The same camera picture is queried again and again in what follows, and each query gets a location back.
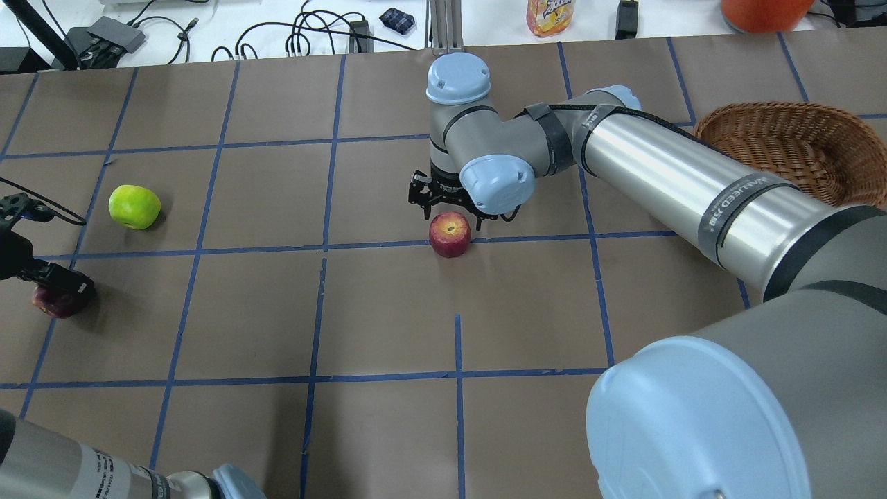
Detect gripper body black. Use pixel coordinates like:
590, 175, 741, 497
1, 231, 35, 281
430, 166, 500, 219

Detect dark red apple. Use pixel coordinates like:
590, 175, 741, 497
31, 286, 91, 319

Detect red yellow apple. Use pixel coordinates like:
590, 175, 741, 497
428, 211, 472, 258

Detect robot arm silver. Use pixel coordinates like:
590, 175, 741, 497
1, 231, 264, 498
425, 53, 885, 498

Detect wicker basket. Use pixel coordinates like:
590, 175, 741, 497
694, 101, 886, 209

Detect green apple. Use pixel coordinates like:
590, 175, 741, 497
108, 184, 162, 230

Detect black monitor stand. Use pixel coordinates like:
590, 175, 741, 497
2, 1, 80, 71

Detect orange juice bottle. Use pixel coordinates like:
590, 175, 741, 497
525, 0, 574, 37

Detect black power adapter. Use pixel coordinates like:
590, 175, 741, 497
614, 0, 640, 40

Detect orange bucket grey lid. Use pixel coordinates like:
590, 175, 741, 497
719, 1, 814, 33

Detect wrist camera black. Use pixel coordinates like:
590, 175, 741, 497
407, 170, 433, 220
1, 193, 56, 231

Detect aluminium frame post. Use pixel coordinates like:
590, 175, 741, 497
425, 0, 465, 57

